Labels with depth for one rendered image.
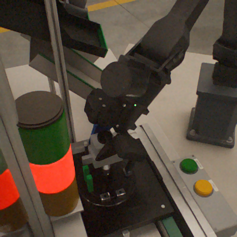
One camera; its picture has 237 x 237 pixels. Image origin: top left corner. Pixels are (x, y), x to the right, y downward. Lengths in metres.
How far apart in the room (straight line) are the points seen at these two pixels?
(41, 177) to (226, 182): 0.69
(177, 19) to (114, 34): 2.76
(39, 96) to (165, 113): 0.83
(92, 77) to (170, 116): 0.31
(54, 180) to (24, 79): 0.98
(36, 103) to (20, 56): 2.81
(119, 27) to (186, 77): 2.23
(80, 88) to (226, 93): 0.39
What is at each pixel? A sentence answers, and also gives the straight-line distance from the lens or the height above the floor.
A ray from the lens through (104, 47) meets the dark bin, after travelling 0.78.
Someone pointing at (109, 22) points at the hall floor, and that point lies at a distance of 3.54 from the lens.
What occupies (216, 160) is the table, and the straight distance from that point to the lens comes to 1.00.
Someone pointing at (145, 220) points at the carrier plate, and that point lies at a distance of 0.72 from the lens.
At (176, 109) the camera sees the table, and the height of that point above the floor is 0.86.
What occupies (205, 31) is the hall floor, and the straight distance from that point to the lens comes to 3.47.
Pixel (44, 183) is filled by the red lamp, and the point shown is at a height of 1.33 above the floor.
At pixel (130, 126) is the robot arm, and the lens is 0.60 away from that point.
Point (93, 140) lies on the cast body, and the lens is 0.64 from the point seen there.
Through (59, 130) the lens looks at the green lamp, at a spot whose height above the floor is 1.40.
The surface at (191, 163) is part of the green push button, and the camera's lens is 0.82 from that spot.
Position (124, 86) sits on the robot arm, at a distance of 0.49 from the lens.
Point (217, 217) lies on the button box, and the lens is 0.77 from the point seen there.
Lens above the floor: 1.61
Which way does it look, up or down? 44 degrees down
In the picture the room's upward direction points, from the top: straight up
